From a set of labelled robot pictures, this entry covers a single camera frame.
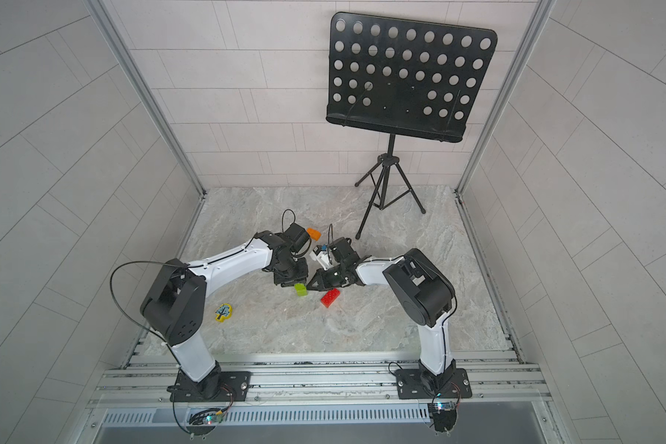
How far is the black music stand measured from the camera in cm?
63

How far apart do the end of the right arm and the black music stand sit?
0.35 meters

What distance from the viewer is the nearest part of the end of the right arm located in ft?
2.38
